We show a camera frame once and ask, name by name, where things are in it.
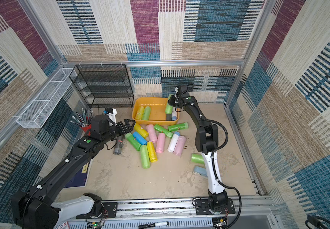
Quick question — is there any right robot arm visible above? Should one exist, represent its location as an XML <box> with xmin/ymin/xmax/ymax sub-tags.
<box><xmin>168</xmin><ymin>84</ymin><xmax>242</xmax><ymax>229</ymax></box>

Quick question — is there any black mesh shelf rack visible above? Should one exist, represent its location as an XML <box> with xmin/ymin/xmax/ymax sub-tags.
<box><xmin>69</xmin><ymin>64</ymin><xmax>134</xmax><ymax>108</ymax></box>

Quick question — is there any small dark grey roll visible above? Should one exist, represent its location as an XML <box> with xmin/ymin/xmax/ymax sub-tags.
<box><xmin>113</xmin><ymin>136</ymin><xmax>124</xmax><ymax>155</ymax></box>

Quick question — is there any grey blue stapler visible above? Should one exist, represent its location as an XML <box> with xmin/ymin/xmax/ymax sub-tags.
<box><xmin>193</xmin><ymin>166</ymin><xmax>208</xmax><ymax>179</ymax></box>

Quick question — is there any green roll with label left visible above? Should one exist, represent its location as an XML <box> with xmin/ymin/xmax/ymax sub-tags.
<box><xmin>125</xmin><ymin>133</ymin><xmax>142</xmax><ymax>151</ymax></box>

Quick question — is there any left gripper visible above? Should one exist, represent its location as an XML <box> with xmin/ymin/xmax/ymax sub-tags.
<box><xmin>101</xmin><ymin>119</ymin><xmax>136</xmax><ymax>145</ymax></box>

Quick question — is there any lower yellow roll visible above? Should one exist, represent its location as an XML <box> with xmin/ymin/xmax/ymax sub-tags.
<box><xmin>147</xmin><ymin>141</ymin><xmax>158</xmax><ymax>163</ymax></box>

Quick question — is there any yellow roll near box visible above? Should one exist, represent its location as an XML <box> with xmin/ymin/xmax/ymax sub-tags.
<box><xmin>133</xmin><ymin>123</ymin><xmax>149</xmax><ymax>138</ymax></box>

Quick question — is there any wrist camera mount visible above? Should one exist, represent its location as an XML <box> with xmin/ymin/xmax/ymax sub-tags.
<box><xmin>175</xmin><ymin>85</ymin><xmax>188</xmax><ymax>97</ymax></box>
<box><xmin>103</xmin><ymin>108</ymin><xmax>117</xmax><ymax>126</ymax></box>

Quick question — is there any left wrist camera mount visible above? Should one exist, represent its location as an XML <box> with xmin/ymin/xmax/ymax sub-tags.
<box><xmin>103</xmin><ymin>108</ymin><xmax>117</xmax><ymax>126</ymax></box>

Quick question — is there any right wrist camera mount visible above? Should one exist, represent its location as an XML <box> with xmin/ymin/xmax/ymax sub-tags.
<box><xmin>175</xmin><ymin>85</ymin><xmax>188</xmax><ymax>97</ymax></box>

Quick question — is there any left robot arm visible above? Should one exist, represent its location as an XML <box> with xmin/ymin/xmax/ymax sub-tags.
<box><xmin>11</xmin><ymin>114</ymin><xmax>135</xmax><ymax>229</ymax></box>

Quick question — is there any white wire wall basket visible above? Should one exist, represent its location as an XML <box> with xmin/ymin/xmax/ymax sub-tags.
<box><xmin>17</xmin><ymin>68</ymin><xmax>73</xmax><ymax>128</ymax></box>

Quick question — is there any dark blue booklet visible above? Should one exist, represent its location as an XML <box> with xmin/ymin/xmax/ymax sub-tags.
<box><xmin>64</xmin><ymin>161</ymin><xmax>91</xmax><ymax>189</ymax></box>

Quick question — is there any red pen cup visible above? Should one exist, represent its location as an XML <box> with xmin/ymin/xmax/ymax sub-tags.
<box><xmin>81</xmin><ymin>121</ymin><xmax>91</xmax><ymax>132</ymax></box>

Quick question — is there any short green roll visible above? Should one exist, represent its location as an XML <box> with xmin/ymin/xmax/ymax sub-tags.
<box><xmin>154</xmin><ymin>124</ymin><xmax>173</xmax><ymax>138</ymax></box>

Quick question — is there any pink roll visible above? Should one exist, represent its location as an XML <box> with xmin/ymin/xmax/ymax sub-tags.
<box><xmin>155</xmin><ymin>133</ymin><xmax>166</xmax><ymax>154</ymax></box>
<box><xmin>146</xmin><ymin>124</ymin><xmax>157</xmax><ymax>143</ymax></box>
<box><xmin>173</xmin><ymin>135</ymin><xmax>187</xmax><ymax>156</ymax></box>

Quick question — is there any yellow trash bag roll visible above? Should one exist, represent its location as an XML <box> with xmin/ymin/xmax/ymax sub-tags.
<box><xmin>135</xmin><ymin>106</ymin><xmax>145</xmax><ymax>120</ymax></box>

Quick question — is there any plain light green roll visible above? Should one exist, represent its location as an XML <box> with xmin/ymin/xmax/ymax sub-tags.
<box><xmin>165</xmin><ymin>94</ymin><xmax>173</xmax><ymax>115</ymax></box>

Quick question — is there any white roll red label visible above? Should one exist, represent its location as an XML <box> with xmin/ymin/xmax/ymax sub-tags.
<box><xmin>171</xmin><ymin>110</ymin><xmax>178</xmax><ymax>121</ymax></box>

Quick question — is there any blue trash bag roll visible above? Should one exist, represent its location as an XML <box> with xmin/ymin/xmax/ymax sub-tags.
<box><xmin>133</xmin><ymin>132</ymin><xmax>147</xmax><ymax>145</ymax></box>

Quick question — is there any lower light green roll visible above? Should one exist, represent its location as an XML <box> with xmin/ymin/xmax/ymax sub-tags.
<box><xmin>140</xmin><ymin>145</ymin><xmax>151</xmax><ymax>169</ymax></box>

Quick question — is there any fat green roll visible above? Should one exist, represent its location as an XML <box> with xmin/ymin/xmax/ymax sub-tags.
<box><xmin>191</xmin><ymin>154</ymin><xmax>205</xmax><ymax>165</ymax></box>

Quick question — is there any yellow plastic storage box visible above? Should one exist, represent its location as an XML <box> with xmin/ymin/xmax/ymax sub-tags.
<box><xmin>132</xmin><ymin>97</ymin><xmax>180</xmax><ymax>126</ymax></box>

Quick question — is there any white roll with blue band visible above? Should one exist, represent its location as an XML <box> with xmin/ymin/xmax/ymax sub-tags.
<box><xmin>167</xmin><ymin>131</ymin><xmax>180</xmax><ymax>153</ymax></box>

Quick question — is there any grey trash bag roll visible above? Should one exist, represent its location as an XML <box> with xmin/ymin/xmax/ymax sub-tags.
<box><xmin>166</xmin><ymin>114</ymin><xmax>172</xmax><ymax>121</ymax></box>

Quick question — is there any large light green roll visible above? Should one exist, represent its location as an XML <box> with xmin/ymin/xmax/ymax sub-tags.
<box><xmin>142</xmin><ymin>106</ymin><xmax>151</xmax><ymax>120</ymax></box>

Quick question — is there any black marker pen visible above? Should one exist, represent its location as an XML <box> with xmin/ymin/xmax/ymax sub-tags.
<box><xmin>138</xmin><ymin>221</ymin><xmax>169</xmax><ymax>229</ymax></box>

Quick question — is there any green roll with red label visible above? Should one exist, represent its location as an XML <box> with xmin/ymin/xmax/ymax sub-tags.
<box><xmin>168</xmin><ymin>122</ymin><xmax>189</xmax><ymax>132</ymax></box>

